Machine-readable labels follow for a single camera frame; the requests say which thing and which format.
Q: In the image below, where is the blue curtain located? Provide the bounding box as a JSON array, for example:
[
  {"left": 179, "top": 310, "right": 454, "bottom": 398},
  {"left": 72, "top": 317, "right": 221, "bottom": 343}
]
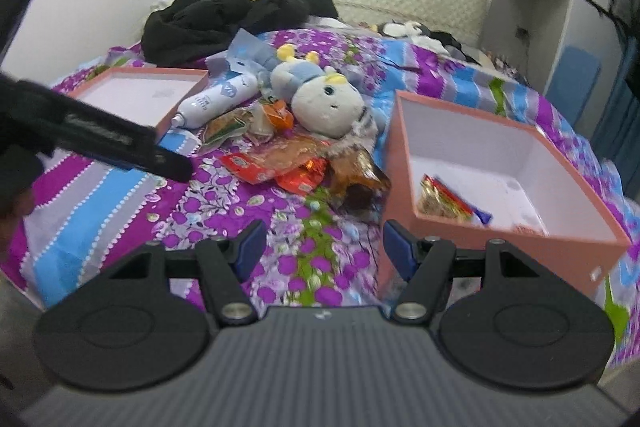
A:
[{"left": 589, "top": 32, "right": 640, "bottom": 198}]

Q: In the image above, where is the white spray bottle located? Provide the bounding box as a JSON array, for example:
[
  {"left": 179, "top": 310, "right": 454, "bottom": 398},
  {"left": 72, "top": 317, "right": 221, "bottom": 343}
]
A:
[{"left": 172, "top": 74, "right": 259, "bottom": 129}]

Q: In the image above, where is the grey and blue plush toy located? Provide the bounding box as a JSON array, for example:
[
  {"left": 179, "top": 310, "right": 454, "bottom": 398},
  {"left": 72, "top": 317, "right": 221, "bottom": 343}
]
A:
[{"left": 269, "top": 44, "right": 382, "bottom": 141}]

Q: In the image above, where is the black jacket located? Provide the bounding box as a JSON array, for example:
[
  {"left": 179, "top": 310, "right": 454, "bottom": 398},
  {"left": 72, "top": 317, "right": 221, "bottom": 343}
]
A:
[{"left": 141, "top": 0, "right": 340, "bottom": 63}]

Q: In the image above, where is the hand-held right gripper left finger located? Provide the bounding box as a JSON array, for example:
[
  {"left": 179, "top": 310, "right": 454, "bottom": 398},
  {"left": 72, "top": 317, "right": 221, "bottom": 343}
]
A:
[{"left": 107, "top": 220, "right": 269, "bottom": 326}]

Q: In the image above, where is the blue snack packet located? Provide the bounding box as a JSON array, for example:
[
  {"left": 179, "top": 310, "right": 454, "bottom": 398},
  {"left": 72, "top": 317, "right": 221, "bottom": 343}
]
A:
[{"left": 417, "top": 173, "right": 494, "bottom": 227}]

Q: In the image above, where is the small orange snack packet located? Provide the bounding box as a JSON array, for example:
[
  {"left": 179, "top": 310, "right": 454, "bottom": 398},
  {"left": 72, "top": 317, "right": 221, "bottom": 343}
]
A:
[{"left": 259, "top": 99, "right": 296, "bottom": 133}]

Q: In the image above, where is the clear plastic bag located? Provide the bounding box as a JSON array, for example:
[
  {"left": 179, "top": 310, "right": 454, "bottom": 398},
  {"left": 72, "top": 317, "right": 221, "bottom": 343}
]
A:
[{"left": 219, "top": 28, "right": 281, "bottom": 78}]

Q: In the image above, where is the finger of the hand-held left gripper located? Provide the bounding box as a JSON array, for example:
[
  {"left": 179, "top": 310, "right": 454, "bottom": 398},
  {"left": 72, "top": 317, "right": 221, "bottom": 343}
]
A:
[{"left": 47, "top": 89, "right": 194, "bottom": 182}]

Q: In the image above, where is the pink cardboard box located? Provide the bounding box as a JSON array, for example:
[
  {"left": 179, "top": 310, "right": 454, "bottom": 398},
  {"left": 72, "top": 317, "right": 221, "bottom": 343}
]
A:
[{"left": 377, "top": 89, "right": 632, "bottom": 304}]

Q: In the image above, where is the green-edged snack packet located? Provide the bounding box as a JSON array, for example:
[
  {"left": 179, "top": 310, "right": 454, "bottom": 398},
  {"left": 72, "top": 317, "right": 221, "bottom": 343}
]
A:
[{"left": 200, "top": 107, "right": 256, "bottom": 150}]

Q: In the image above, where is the orange foil snack packet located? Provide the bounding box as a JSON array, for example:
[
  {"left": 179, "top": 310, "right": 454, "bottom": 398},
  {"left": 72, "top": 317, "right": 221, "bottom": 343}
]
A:
[{"left": 277, "top": 157, "right": 330, "bottom": 194}]

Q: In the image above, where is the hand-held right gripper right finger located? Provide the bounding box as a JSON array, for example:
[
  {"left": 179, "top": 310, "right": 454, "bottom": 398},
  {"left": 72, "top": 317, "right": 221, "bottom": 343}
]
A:
[{"left": 382, "top": 220, "right": 544, "bottom": 324}]

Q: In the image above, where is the pink box lid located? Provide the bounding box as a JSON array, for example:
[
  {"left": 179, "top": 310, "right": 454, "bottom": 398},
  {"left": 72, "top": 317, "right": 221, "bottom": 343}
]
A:
[{"left": 64, "top": 66, "right": 211, "bottom": 143}]

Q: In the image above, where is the brown snack packet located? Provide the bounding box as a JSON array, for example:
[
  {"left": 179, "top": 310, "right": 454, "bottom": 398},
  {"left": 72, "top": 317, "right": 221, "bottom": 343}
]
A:
[{"left": 327, "top": 149, "right": 392, "bottom": 210}]

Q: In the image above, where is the red orange snack packet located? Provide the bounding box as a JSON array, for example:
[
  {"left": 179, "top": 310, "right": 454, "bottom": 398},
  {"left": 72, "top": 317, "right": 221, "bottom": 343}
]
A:
[{"left": 219, "top": 151, "right": 281, "bottom": 184}]

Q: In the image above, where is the blue padded board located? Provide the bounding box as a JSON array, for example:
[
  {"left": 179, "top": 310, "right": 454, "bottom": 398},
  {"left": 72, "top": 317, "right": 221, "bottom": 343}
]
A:
[{"left": 544, "top": 45, "right": 601, "bottom": 128}]

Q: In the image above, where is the clear bread snack packet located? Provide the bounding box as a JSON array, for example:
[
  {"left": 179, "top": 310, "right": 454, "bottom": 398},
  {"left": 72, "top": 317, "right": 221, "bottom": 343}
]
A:
[{"left": 259, "top": 136, "right": 331, "bottom": 173}]

